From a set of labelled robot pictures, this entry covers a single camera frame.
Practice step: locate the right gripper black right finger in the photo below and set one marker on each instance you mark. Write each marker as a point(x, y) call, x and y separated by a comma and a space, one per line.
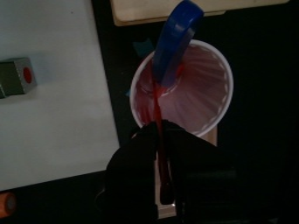
point(202, 175)

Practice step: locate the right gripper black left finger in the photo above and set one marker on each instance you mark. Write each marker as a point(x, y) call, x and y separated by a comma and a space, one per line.
point(130, 172)

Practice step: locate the red toy knife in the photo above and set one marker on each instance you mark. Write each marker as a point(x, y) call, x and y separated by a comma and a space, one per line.
point(159, 116)

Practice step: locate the toy sushi block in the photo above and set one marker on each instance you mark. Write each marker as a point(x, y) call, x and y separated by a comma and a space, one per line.
point(15, 77)

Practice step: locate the white cutting board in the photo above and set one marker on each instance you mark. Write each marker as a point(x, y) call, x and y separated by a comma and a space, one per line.
point(51, 122)

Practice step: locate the red plastic cup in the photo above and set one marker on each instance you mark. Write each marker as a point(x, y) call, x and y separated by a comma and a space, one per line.
point(198, 96)

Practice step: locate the orange cylindrical toy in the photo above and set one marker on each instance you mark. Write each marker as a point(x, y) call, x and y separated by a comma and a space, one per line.
point(6, 204)

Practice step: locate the teal tape patch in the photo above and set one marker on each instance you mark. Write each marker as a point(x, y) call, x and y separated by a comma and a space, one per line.
point(143, 47)

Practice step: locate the blue plastic utensil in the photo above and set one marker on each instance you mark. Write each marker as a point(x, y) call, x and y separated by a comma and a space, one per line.
point(175, 38)

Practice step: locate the wooden box with red drawer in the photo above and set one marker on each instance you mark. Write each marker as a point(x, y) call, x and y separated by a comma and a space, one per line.
point(133, 11)

